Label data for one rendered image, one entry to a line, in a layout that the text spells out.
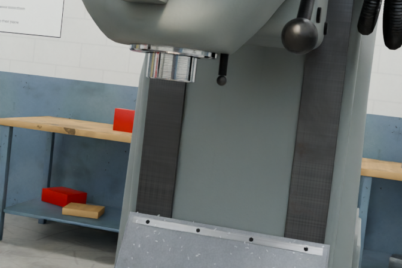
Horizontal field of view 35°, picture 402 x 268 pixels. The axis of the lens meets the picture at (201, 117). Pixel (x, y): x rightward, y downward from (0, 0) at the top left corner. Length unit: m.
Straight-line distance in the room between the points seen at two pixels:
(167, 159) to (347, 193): 0.28
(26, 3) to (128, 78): 1.11
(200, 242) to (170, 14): 0.53
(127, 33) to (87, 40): 4.74
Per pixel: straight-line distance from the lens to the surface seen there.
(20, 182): 5.58
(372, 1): 0.80
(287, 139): 0.96
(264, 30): 0.70
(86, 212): 4.66
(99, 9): 0.55
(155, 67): 0.59
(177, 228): 1.00
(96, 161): 5.24
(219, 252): 0.98
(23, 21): 5.57
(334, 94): 0.95
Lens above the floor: 1.28
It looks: 3 degrees down
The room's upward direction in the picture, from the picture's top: 6 degrees clockwise
